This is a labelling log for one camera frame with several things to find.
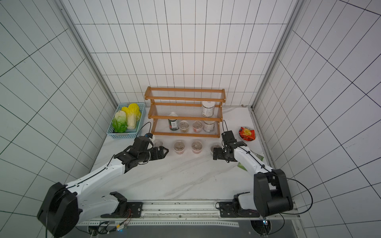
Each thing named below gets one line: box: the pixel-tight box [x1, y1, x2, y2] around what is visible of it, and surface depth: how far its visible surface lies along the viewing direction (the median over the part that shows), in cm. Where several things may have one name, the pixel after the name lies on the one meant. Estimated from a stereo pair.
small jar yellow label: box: [178, 119, 190, 133], surface depth 102 cm
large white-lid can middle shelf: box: [201, 100, 216, 118], surface depth 90 cm
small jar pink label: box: [192, 119, 204, 133], surface depth 101 cm
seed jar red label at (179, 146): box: [173, 139, 186, 155], surface depth 92 cm
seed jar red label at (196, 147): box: [191, 140, 203, 155], surface depth 93 cm
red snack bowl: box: [238, 126, 257, 142], surface depth 98 cm
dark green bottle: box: [168, 111, 180, 131], surface depth 99 cm
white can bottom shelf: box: [202, 120, 216, 133], surface depth 99 cm
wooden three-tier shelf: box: [144, 86, 227, 139], surface depth 102 cm
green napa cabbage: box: [112, 110, 128, 133], surface depth 101 cm
